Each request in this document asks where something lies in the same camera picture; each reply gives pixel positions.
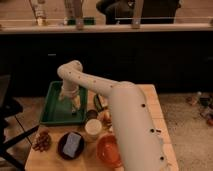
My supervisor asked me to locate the brown nut cluster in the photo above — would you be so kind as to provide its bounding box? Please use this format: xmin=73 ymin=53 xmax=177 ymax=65
xmin=32 ymin=132 xmax=51 ymax=152

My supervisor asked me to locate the small dark metal cup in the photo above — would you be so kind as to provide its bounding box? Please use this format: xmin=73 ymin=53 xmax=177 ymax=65
xmin=86 ymin=109 xmax=98 ymax=120

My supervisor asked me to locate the blue grey sponge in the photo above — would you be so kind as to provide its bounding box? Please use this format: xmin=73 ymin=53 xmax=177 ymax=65
xmin=63 ymin=132 xmax=81 ymax=157

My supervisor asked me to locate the green plastic tray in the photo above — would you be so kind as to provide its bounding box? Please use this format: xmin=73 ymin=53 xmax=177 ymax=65
xmin=40 ymin=81 xmax=88 ymax=126

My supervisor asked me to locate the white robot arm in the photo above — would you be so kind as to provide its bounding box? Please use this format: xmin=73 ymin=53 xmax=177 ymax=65
xmin=57 ymin=60 xmax=171 ymax=171

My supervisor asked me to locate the white cup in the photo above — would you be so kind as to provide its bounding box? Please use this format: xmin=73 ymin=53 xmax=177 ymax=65
xmin=85 ymin=119 xmax=102 ymax=141

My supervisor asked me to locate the red yellow apple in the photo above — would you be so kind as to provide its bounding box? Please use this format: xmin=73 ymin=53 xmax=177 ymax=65
xmin=103 ymin=111 xmax=111 ymax=123

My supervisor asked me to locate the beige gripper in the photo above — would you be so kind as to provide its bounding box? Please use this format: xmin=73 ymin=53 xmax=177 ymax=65
xmin=59 ymin=91 xmax=81 ymax=112

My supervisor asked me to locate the dark counter cabinet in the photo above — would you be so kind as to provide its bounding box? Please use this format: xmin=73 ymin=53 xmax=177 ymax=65
xmin=0 ymin=31 xmax=213 ymax=97

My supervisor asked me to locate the orange bowl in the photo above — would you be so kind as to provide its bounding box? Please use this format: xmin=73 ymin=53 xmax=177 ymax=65
xmin=96 ymin=134 xmax=122 ymax=168

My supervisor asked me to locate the dark brown plate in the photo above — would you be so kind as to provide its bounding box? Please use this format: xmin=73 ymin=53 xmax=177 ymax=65
xmin=57 ymin=131 xmax=85 ymax=160

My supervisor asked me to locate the green box on counter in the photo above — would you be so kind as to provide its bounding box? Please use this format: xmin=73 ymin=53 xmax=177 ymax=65
xmin=67 ymin=17 xmax=95 ymax=25

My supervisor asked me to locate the black chair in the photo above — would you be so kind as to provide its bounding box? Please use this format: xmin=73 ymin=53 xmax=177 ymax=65
xmin=0 ymin=74 xmax=40 ymax=171

